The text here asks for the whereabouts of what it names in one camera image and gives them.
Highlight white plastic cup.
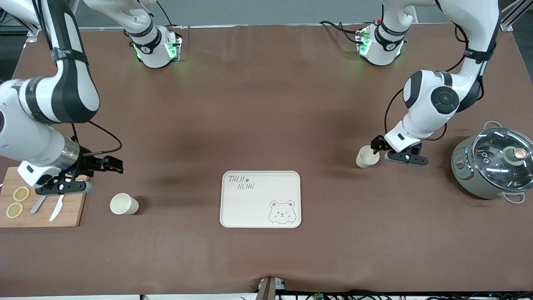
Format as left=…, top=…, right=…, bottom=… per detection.
left=110, top=192, right=139, bottom=215
left=356, top=145, right=380, bottom=169

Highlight cream bear print tray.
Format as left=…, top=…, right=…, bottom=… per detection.
left=219, top=170, right=301, bottom=229

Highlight grey plastic knife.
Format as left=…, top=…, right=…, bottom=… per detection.
left=30, top=195, right=48, bottom=215

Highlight white plastic knife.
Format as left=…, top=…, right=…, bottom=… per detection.
left=49, top=194, right=65, bottom=222

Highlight wooden cutting board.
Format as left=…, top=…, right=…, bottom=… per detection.
left=0, top=167, right=92, bottom=228

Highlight grey-green electric pot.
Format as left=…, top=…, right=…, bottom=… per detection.
left=451, top=121, right=533, bottom=205

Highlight glass pot lid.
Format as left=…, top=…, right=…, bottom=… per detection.
left=473, top=127, right=533, bottom=185

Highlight metal table clamp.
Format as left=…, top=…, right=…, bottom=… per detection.
left=255, top=276, right=286, bottom=300

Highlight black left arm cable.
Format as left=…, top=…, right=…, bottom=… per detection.
left=383, top=0, right=502, bottom=142

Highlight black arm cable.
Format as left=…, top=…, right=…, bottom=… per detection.
left=383, top=0, right=502, bottom=142
left=31, top=0, right=123, bottom=158

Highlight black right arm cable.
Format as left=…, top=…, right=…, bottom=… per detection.
left=31, top=0, right=123, bottom=158

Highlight black base cables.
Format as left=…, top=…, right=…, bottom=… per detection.
left=320, top=20, right=365, bottom=44

